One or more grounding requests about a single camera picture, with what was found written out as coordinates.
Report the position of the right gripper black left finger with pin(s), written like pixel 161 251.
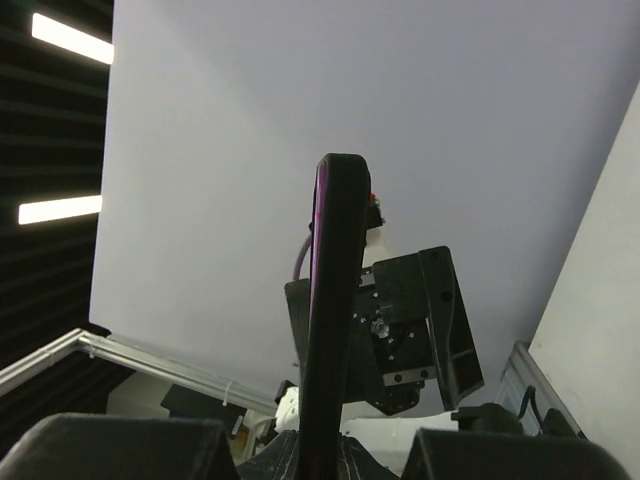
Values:
pixel 87 446

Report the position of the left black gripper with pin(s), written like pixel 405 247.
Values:
pixel 407 319

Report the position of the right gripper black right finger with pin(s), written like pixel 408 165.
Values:
pixel 440 454

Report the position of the black phone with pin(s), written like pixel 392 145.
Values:
pixel 341 195

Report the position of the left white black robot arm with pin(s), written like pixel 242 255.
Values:
pixel 279 459

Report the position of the ceiling light strip lower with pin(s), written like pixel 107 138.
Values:
pixel 52 210

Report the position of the ceiling light strip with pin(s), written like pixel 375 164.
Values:
pixel 68 38
pixel 52 210

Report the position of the ceiling light strip upper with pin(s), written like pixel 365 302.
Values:
pixel 68 38

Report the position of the aluminium table frame rail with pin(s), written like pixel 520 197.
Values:
pixel 96 346

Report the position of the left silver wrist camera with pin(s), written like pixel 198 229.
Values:
pixel 376 243

